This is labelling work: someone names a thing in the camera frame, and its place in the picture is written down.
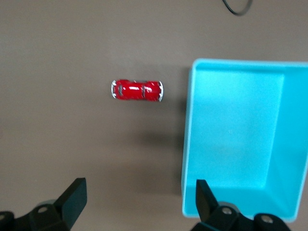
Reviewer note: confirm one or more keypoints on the blue plastic box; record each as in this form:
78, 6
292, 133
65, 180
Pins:
231, 125

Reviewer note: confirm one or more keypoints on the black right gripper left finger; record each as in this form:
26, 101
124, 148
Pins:
69, 204

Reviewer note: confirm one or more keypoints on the red beetle toy car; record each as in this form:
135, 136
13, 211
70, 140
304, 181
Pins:
134, 90

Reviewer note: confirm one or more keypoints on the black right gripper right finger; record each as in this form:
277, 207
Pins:
209, 207

